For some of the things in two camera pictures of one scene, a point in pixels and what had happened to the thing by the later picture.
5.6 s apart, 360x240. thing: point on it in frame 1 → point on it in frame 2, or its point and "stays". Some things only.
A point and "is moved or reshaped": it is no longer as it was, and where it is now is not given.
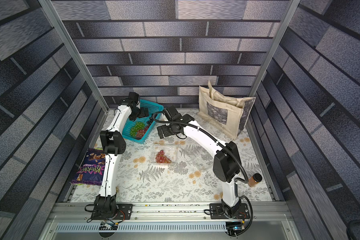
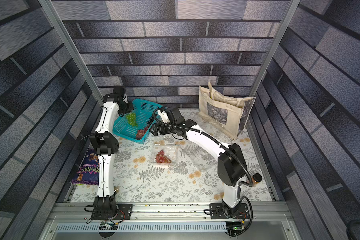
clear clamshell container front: (170, 152) stays
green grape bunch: (137, 126) is moved or reshaped
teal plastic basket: (153, 108) stays
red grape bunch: (160, 158) stays
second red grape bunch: (140, 133) stays
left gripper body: (139, 112) → (128, 107)
